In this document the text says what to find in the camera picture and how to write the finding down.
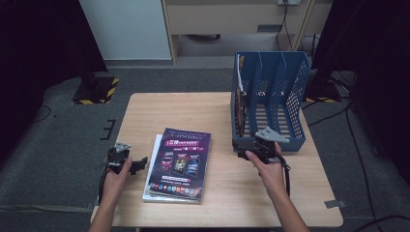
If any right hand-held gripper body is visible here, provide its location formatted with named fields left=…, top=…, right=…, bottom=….
left=245, top=126, right=291, bottom=165

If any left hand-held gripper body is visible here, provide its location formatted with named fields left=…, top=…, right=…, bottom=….
left=105, top=140, right=133, bottom=175

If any blue file rack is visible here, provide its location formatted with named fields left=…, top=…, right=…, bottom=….
left=230, top=51, right=311, bottom=153

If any white picture-grid magazine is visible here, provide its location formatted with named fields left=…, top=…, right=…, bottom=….
left=142, top=133, right=201, bottom=205

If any purple magazine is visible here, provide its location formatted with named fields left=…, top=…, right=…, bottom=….
left=146, top=128, right=212, bottom=203

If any person's left hand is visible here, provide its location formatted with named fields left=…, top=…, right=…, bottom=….
left=102, top=156, right=133, bottom=202

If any person's right hand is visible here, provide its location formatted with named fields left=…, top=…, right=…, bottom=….
left=246, top=143, right=288, bottom=198

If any black curtain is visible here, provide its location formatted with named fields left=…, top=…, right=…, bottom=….
left=0, top=0, right=109, bottom=162
left=310, top=0, right=410, bottom=177

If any white cabinet panel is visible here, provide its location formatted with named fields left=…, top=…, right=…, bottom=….
left=78, top=0, right=172, bottom=61

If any light wooden desk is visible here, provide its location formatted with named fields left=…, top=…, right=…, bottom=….
left=161, top=0, right=335, bottom=66

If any left hand-held gripper cable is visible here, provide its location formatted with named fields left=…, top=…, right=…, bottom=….
left=98, top=165, right=112, bottom=206

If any hand-held gripper cable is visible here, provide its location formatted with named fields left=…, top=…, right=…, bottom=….
left=274, top=151, right=292, bottom=197
left=98, top=165, right=112, bottom=206

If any right hand-held gripper cable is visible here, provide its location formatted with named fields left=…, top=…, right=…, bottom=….
left=274, top=151, right=292, bottom=197

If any thin black floor cable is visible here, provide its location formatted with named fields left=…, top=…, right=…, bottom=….
left=345, top=105, right=378, bottom=226

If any grey desk handle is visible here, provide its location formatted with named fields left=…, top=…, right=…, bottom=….
left=256, top=23, right=283, bottom=33

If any black hanging cable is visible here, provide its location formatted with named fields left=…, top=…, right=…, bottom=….
left=275, top=4, right=294, bottom=51

